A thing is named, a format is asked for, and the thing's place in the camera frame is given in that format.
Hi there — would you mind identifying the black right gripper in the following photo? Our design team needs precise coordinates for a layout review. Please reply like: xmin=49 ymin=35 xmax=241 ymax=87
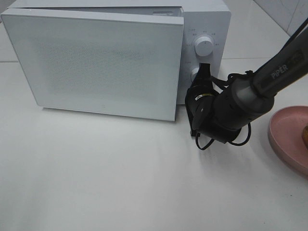
xmin=185 ymin=63 xmax=241 ymax=143

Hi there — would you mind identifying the toy burger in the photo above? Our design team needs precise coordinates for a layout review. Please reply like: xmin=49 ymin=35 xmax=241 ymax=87
xmin=302 ymin=125 xmax=308 ymax=148

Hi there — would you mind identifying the lower white timer knob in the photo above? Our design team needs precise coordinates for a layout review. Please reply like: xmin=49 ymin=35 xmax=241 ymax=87
xmin=190 ymin=67 xmax=199 ymax=82

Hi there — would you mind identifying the white microwave oven body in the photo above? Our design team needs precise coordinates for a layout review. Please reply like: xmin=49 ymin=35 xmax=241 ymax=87
xmin=6 ymin=0 xmax=231 ymax=105

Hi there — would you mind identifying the pink round plate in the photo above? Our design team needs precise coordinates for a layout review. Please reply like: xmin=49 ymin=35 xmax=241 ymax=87
xmin=268 ymin=105 xmax=308 ymax=178

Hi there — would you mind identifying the upper white power knob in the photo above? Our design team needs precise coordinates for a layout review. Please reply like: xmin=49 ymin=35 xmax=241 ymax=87
xmin=194 ymin=34 xmax=214 ymax=57

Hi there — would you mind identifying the white microwave door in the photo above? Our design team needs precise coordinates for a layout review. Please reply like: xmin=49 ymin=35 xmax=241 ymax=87
xmin=1 ymin=8 xmax=184 ymax=121

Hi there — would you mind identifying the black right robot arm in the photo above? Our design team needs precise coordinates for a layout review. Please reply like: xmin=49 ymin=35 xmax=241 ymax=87
xmin=185 ymin=28 xmax=308 ymax=145

